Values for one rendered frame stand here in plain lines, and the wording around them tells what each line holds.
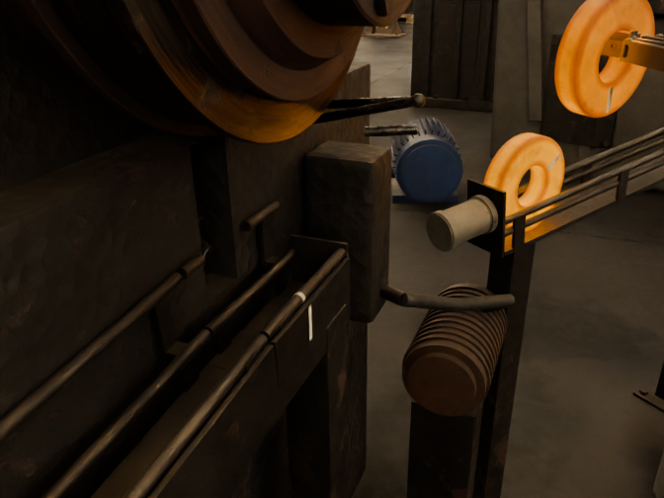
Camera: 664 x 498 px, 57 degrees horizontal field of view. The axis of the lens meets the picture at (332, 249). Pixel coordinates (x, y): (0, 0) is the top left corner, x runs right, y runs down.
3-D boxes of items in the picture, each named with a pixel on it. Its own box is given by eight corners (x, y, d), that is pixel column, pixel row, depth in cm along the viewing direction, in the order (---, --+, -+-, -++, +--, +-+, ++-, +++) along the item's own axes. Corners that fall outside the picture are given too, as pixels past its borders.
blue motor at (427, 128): (392, 214, 271) (394, 137, 257) (387, 173, 323) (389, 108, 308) (462, 214, 270) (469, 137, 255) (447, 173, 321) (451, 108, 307)
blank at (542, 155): (500, 246, 100) (517, 254, 97) (466, 184, 90) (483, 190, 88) (558, 178, 103) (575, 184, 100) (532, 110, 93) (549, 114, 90)
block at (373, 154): (302, 313, 89) (295, 152, 79) (324, 289, 96) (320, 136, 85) (372, 328, 85) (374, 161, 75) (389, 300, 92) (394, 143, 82)
